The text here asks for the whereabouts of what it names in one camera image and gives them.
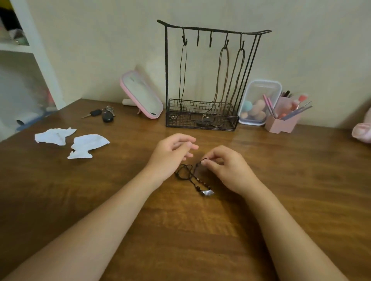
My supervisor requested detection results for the grey purple pencil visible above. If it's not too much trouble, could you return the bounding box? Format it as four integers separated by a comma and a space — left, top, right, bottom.
281, 105, 313, 121

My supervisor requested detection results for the brown cord leaf pendant necklace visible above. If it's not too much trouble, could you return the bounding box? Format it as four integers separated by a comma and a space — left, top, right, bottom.
214, 40, 246, 129

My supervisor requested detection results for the blue flat folder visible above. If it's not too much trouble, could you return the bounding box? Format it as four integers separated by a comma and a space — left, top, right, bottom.
16, 114, 51, 131

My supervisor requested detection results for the black cord flower pendant necklace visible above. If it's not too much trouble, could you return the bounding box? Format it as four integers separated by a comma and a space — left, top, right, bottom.
169, 36, 188, 122

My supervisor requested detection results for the pink pig shaped desk fan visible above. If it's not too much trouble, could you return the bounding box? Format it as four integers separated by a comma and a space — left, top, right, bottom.
351, 105, 371, 144

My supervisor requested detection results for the black cord silver block necklace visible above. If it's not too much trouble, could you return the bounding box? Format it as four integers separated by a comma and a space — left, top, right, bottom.
175, 158, 215, 198

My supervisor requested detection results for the pink brush holder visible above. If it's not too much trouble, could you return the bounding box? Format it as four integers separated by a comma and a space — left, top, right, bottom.
264, 96, 302, 135

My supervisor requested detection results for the person's right hand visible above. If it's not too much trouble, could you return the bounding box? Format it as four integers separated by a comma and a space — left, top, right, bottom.
200, 145, 263, 197

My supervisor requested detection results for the person's left forearm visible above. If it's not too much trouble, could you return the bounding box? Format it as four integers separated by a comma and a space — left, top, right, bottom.
3, 169, 157, 281

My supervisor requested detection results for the pink framed table mirror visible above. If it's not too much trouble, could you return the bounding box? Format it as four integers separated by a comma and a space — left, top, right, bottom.
120, 70, 164, 120

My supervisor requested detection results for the clear plastic container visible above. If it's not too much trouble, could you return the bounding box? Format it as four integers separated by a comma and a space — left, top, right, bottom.
237, 80, 283, 127

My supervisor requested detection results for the person's left hand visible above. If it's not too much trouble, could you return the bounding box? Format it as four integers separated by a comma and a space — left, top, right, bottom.
145, 133, 200, 190

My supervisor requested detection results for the black wire jewelry stand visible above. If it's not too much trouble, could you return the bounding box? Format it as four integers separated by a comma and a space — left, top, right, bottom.
157, 19, 272, 132

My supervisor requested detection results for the black headed car key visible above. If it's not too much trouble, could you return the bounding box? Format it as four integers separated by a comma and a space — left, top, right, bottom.
81, 109, 102, 119

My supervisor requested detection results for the person's right forearm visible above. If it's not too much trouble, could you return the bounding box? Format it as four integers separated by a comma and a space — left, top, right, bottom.
242, 184, 350, 281

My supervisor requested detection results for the pink pen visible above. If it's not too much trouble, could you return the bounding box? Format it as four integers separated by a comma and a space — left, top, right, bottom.
266, 97, 278, 118
263, 94, 274, 118

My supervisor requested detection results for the white crumpled paper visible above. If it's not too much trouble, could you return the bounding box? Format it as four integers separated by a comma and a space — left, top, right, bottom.
67, 134, 111, 160
34, 127, 77, 146

